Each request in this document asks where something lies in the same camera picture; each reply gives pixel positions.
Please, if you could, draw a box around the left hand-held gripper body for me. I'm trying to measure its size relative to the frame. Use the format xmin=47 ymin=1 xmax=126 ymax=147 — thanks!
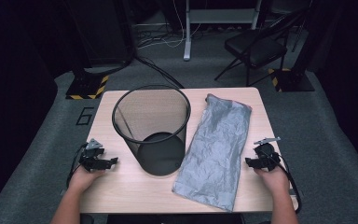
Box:
xmin=78 ymin=138 xmax=106 ymax=172

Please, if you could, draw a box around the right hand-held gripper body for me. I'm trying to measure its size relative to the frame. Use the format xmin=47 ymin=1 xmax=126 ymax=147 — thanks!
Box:
xmin=254 ymin=136 xmax=282 ymax=172

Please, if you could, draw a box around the grey plastic trash bag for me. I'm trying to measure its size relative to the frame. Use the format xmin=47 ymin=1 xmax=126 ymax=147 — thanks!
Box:
xmin=172 ymin=93 xmax=253 ymax=213

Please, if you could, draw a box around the black mesh trash bin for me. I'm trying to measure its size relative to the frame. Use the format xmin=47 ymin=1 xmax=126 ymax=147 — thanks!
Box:
xmin=111 ymin=85 xmax=192 ymax=177

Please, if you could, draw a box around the person's left hand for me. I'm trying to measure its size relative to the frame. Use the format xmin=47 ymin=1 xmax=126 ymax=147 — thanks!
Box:
xmin=68 ymin=165 xmax=107 ymax=194

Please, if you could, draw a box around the person's right hand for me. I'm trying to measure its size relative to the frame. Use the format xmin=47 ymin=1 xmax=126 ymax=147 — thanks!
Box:
xmin=254 ymin=167 xmax=291 ymax=196

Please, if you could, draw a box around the black stand base striped edge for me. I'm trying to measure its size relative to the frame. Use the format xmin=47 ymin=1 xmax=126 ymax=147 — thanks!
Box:
xmin=65 ymin=74 xmax=110 ymax=101
xmin=268 ymin=67 xmax=316 ymax=93

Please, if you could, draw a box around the black folding chair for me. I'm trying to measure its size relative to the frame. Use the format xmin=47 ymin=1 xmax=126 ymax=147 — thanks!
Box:
xmin=213 ymin=11 xmax=310 ymax=88

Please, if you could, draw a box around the dark cabinet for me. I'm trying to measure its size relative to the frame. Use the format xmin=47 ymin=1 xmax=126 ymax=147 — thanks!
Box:
xmin=64 ymin=0 xmax=138 ymax=68

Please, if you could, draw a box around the left hand-held gripper cable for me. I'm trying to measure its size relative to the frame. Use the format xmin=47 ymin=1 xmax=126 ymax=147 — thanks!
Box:
xmin=66 ymin=143 xmax=89 ymax=189

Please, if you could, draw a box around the hand-held gripper cable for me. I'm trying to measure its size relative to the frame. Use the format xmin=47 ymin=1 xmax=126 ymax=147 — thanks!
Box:
xmin=66 ymin=143 xmax=89 ymax=189
xmin=260 ymin=148 xmax=303 ymax=215

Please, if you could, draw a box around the right hand-held gripper cable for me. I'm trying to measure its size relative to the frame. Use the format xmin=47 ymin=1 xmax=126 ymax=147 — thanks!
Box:
xmin=260 ymin=148 xmax=303 ymax=215

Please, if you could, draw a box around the thick black floor cable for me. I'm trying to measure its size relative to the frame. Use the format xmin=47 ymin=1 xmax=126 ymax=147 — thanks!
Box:
xmin=83 ymin=55 xmax=185 ymax=90

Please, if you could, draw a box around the bundle of floor cables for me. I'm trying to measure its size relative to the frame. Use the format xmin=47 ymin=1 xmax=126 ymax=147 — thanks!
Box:
xmin=134 ymin=26 xmax=201 ymax=50

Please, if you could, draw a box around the white desk frame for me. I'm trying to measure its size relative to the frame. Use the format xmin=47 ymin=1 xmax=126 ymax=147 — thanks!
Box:
xmin=183 ymin=0 xmax=263 ymax=62

